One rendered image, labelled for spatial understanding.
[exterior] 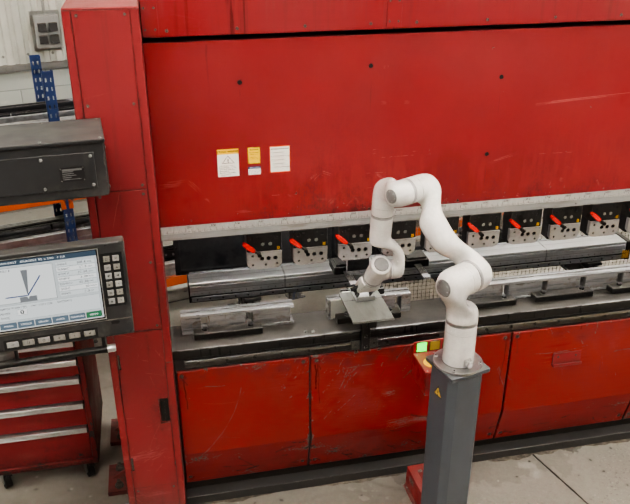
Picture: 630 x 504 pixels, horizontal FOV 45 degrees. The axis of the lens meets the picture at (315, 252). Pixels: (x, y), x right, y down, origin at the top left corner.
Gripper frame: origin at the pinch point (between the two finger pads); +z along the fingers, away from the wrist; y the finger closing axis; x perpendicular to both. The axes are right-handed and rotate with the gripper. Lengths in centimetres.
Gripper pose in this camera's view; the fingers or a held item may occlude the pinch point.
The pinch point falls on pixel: (363, 292)
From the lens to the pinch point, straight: 341.4
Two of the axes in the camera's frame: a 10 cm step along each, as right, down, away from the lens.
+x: 1.9, 9.1, -3.8
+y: -9.7, 1.1, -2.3
